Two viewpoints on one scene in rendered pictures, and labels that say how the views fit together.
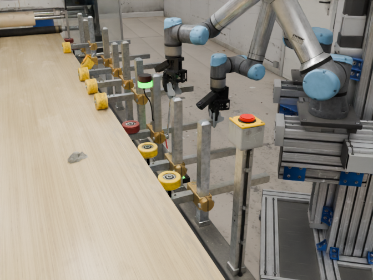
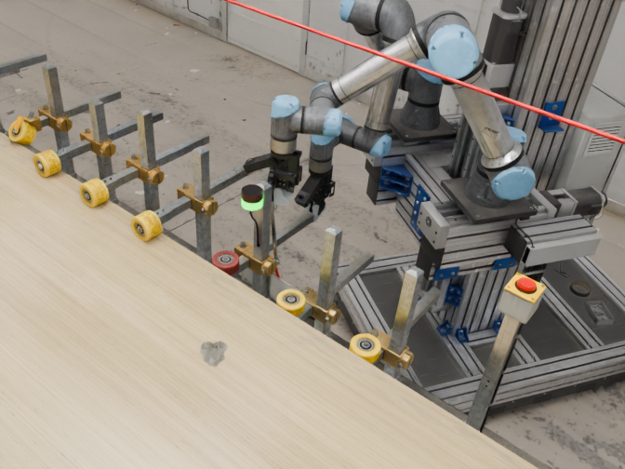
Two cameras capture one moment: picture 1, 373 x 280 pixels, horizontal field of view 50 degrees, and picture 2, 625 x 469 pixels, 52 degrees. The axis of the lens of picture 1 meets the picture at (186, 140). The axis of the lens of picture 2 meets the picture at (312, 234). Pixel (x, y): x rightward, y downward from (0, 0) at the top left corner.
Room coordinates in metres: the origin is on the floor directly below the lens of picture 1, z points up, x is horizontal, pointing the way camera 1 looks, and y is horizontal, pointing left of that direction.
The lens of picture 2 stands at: (0.33, 0.81, 2.12)
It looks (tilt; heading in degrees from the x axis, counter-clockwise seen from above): 38 degrees down; 327
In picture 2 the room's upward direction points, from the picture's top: 6 degrees clockwise
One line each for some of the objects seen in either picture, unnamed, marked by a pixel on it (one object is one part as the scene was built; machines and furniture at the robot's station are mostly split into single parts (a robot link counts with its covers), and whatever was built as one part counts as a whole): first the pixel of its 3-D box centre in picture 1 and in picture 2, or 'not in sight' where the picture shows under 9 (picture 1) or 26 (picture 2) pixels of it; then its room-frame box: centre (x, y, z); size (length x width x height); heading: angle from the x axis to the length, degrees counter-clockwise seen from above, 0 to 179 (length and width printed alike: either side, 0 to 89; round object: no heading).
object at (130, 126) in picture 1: (131, 134); (225, 272); (1.66, 0.25, 0.85); 0.08 x 0.08 x 0.11
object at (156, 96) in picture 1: (156, 124); (260, 249); (1.67, 0.13, 0.90); 0.04 x 0.04 x 0.48; 23
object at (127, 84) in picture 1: (126, 82); (145, 170); (2.15, 0.34, 0.95); 0.14 x 0.06 x 0.05; 23
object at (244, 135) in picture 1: (246, 133); (521, 299); (0.96, -0.16, 1.18); 0.07 x 0.07 x 0.08; 23
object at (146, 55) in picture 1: (124, 58); (80, 107); (2.67, 0.43, 0.95); 0.37 x 0.03 x 0.03; 113
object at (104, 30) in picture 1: (107, 64); (59, 126); (2.59, 0.52, 0.93); 0.04 x 0.04 x 0.48; 23
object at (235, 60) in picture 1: (238, 64); (342, 131); (1.86, -0.25, 1.12); 0.11 x 0.11 x 0.08; 29
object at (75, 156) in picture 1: (75, 155); (212, 350); (1.34, 0.42, 0.91); 0.09 x 0.07 x 0.02; 147
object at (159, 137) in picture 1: (155, 133); (254, 260); (1.68, 0.15, 0.85); 0.14 x 0.06 x 0.05; 23
